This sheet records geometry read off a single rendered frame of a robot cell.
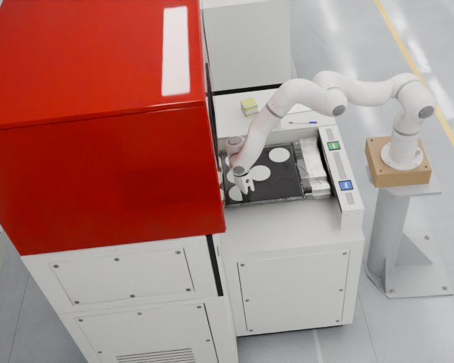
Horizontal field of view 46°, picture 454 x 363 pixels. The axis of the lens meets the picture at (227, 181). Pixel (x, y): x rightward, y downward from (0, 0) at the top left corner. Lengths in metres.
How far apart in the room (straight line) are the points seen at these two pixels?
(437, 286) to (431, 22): 2.89
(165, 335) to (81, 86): 1.27
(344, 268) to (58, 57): 1.54
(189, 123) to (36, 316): 2.16
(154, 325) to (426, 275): 1.65
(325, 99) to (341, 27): 3.27
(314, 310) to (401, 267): 0.73
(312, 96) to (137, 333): 1.27
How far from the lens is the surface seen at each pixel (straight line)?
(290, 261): 2.42
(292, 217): 2.45
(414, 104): 2.29
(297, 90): 2.07
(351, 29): 5.28
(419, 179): 2.62
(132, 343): 2.56
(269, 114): 2.11
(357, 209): 2.31
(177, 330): 2.45
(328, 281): 2.60
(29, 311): 3.48
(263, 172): 2.53
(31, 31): 2.01
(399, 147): 2.51
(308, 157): 2.63
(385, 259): 3.11
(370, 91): 2.22
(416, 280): 3.29
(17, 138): 1.63
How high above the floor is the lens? 2.71
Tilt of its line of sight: 46 degrees down
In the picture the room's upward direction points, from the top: 8 degrees counter-clockwise
